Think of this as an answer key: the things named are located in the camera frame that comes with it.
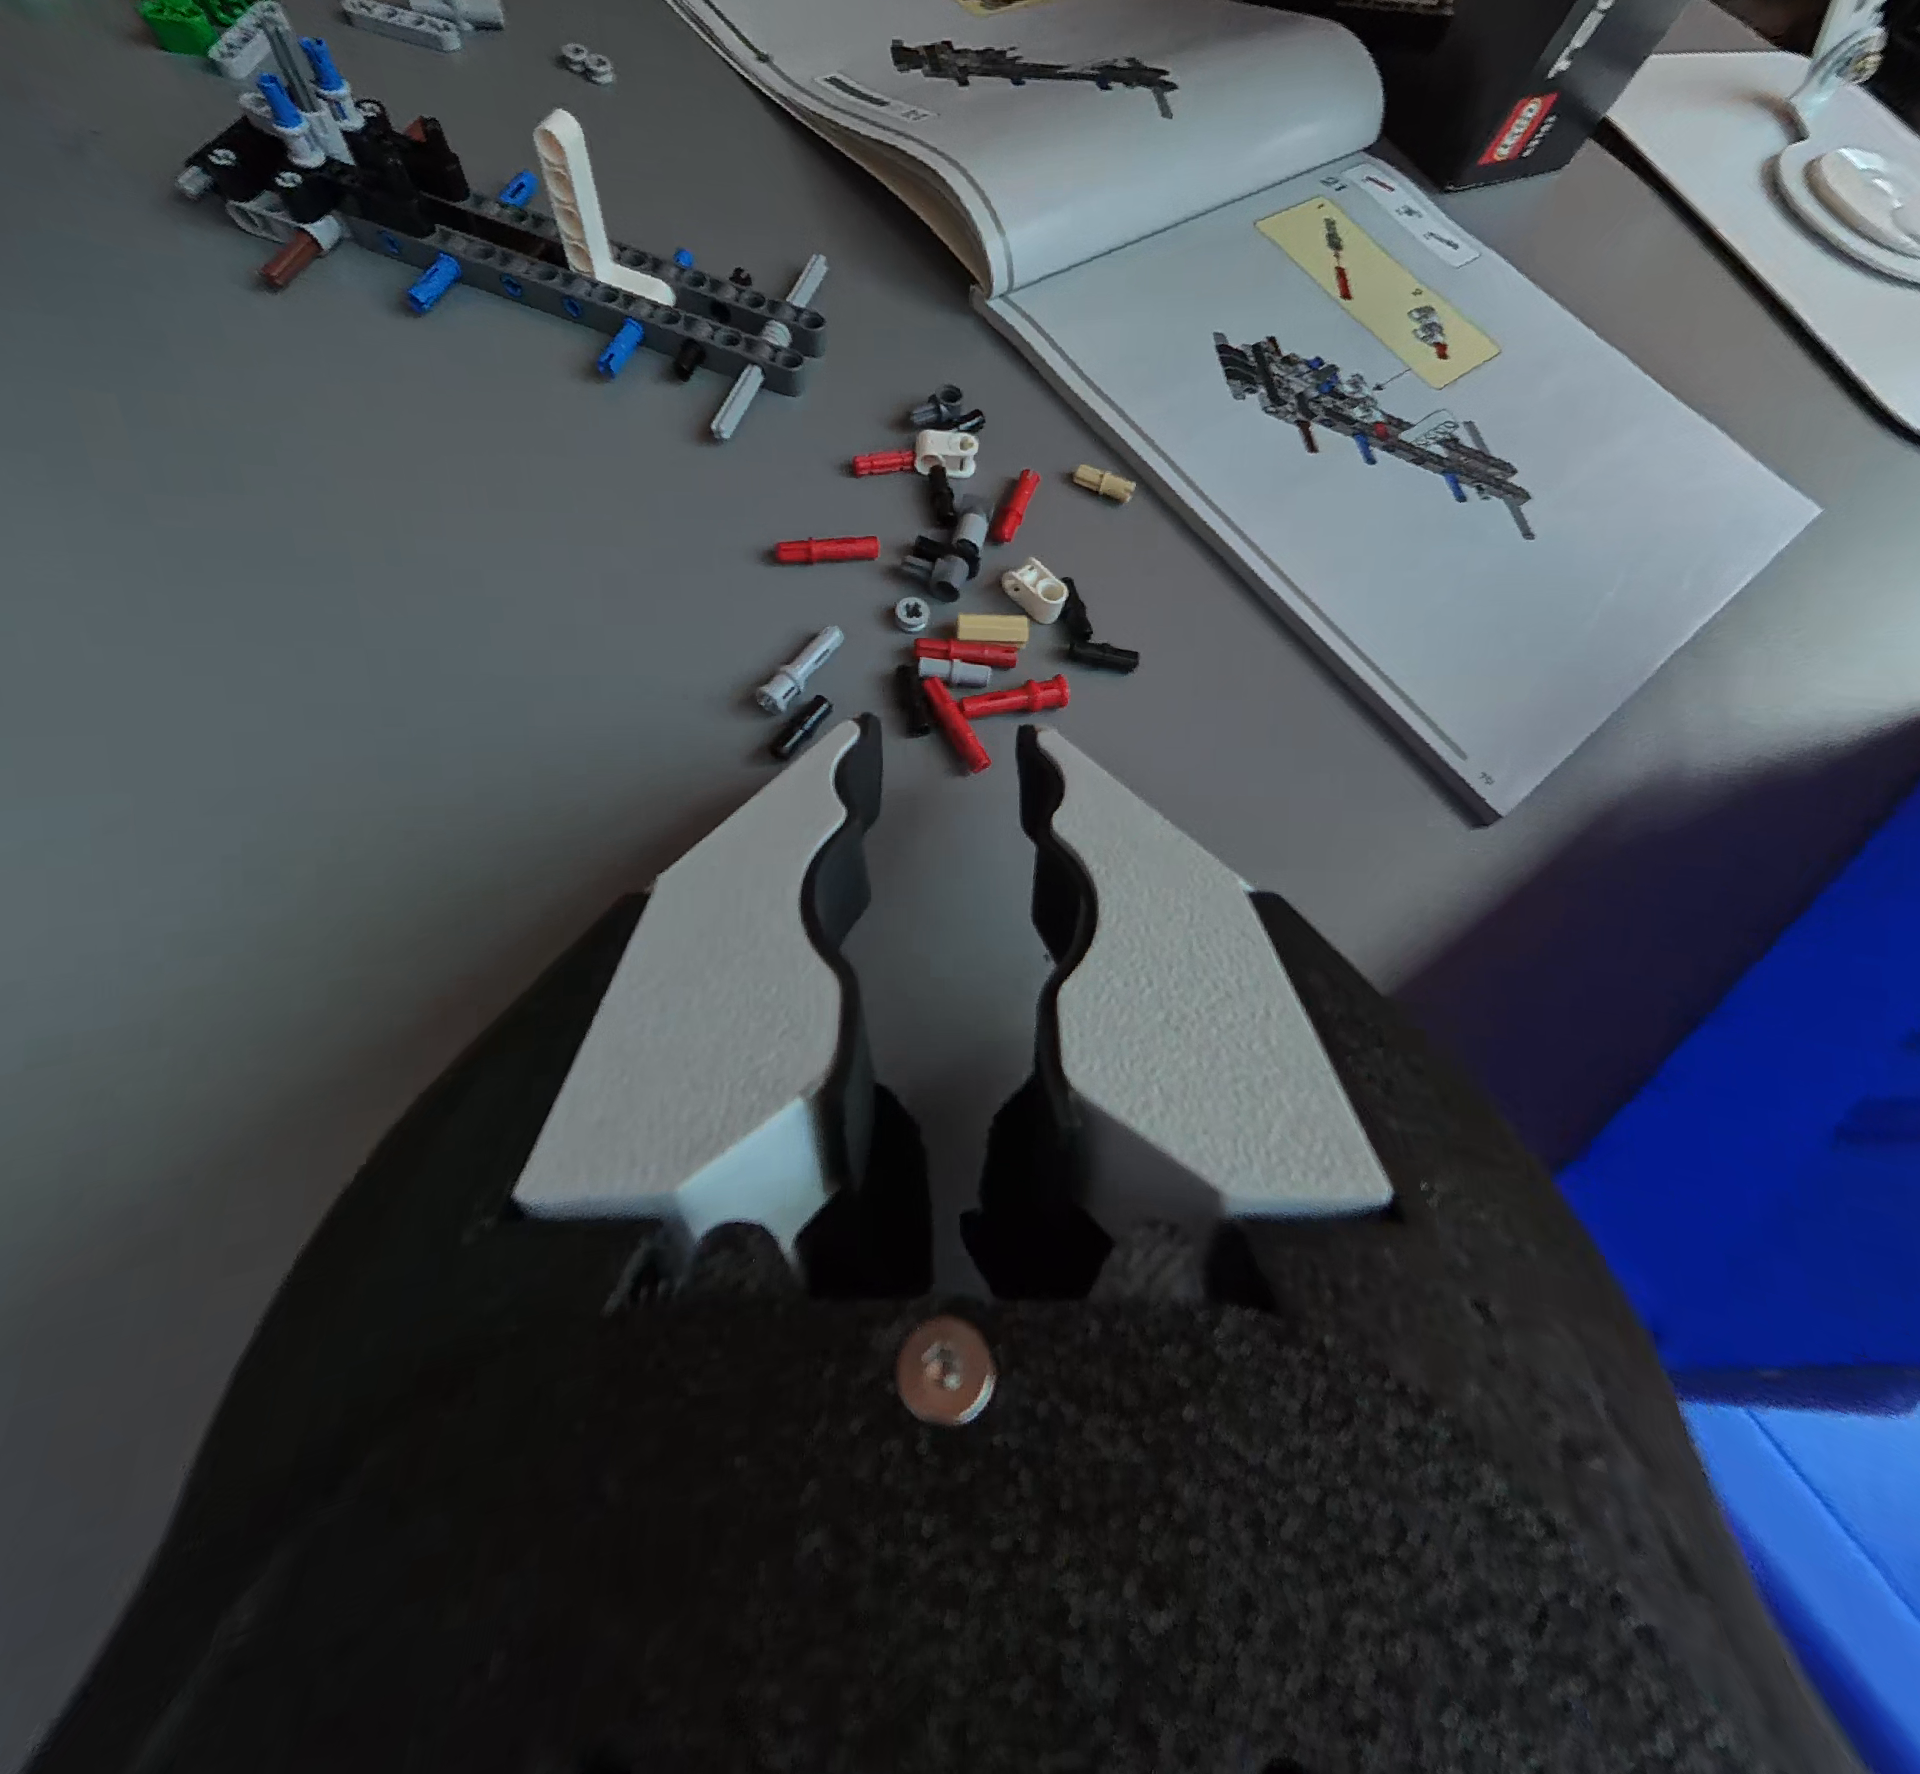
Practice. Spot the green lego piece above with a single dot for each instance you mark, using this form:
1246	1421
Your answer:
188	12

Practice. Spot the light grey lego liftarm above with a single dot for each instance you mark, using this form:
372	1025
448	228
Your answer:
247	41
393	22

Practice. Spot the lego chassis assembly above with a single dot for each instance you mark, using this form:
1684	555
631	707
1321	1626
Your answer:
494	260

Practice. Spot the tan lego pin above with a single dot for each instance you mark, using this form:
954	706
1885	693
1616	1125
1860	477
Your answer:
1102	483

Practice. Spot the black lego set box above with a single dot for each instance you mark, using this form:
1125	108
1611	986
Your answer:
1499	33

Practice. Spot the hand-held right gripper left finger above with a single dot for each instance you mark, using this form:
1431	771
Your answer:
706	1025

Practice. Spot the open instruction booklet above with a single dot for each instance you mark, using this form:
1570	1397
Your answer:
1169	198

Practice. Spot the white stand with flat base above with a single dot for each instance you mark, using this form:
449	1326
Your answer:
1769	184

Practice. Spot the pile of small lego pins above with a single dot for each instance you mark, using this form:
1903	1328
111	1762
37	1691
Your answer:
960	603

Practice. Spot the blue plastic bin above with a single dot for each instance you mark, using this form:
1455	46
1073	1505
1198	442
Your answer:
1800	1205

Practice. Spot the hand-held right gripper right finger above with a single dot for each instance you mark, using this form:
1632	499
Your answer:
1201	1054

